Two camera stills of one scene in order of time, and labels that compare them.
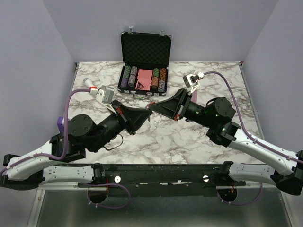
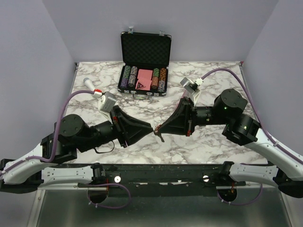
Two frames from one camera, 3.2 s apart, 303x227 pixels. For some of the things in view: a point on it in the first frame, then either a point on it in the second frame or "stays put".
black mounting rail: [161, 180] stays put
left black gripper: [132, 118] to [128, 128]
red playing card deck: [144, 80] stays put
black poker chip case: [144, 70] stays put
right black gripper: [174, 107] to [176, 124]
